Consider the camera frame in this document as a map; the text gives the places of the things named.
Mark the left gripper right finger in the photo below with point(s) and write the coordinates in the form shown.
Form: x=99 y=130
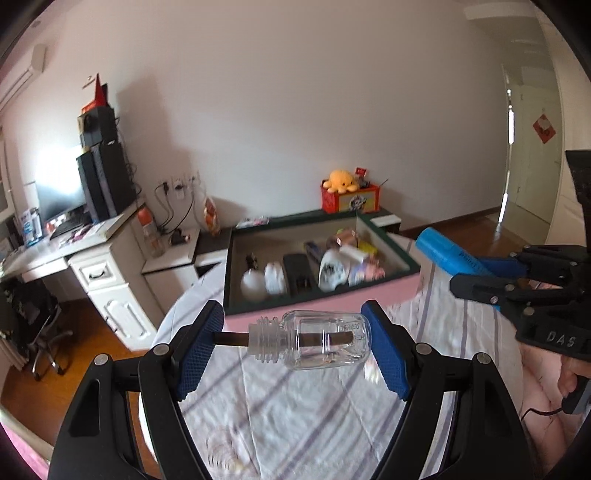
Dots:
x=486 y=439

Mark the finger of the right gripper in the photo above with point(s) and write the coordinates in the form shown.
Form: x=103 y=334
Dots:
x=504 y=267
x=498 y=292

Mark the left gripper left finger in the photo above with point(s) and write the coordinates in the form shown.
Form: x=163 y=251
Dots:
x=96 y=439

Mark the yellow highlighter marker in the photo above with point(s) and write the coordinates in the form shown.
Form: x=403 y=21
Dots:
x=370 y=250

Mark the rose gold cylinder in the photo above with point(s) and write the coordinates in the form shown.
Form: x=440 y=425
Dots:
x=344 y=237

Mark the blue rectangular box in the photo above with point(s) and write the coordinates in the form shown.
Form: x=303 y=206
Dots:
x=314 y=251

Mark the black remote control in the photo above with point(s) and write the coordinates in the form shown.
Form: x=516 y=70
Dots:
x=298 y=273

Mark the clear glass jar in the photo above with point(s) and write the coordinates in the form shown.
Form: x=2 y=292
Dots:
x=308 y=340

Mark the white round figurine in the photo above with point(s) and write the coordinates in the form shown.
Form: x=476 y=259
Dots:
x=253 y=286

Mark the blue highlighter marker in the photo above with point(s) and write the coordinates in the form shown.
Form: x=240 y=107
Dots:
x=449 y=256

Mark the person right hand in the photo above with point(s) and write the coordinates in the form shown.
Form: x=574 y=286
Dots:
x=571 y=369

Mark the red door ornament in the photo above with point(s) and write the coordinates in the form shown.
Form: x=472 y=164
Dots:
x=544 y=129

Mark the black office chair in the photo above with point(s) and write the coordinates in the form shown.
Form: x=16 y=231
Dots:
x=29 y=322

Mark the red toy crate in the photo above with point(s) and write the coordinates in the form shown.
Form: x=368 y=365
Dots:
x=364 y=200

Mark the striped white tablecloth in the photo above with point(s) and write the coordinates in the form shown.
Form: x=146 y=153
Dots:
x=251 y=420

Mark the pink open storage box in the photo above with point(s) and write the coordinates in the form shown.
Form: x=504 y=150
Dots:
x=313 y=261

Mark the white nightstand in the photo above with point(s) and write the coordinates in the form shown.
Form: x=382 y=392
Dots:
x=174 y=272

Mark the yellow octopus plush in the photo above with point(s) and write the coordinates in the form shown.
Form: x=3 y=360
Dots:
x=341 y=181

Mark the white desk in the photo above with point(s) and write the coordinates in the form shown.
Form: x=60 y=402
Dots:
x=107 y=263

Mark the orange cap water bottle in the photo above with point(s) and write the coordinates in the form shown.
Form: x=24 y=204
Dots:
x=150 y=232

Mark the black keyboard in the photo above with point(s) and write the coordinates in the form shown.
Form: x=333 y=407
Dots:
x=71 y=224

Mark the low black white cabinet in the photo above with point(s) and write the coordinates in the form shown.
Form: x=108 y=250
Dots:
x=282 y=234

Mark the computer monitor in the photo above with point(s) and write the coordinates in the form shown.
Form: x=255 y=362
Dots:
x=56 y=199

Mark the black computer tower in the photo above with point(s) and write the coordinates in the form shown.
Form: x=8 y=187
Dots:
x=106 y=181

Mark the crumpled wrapper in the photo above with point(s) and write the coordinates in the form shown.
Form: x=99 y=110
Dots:
x=252 y=222

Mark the snack bag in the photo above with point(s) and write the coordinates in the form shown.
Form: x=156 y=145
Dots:
x=211 y=217

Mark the black speaker box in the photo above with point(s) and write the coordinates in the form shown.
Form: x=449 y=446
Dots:
x=96 y=126

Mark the white air conditioner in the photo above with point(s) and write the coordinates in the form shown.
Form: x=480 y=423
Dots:
x=20 y=78

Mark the small black camera lens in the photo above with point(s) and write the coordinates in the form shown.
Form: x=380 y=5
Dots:
x=178 y=238

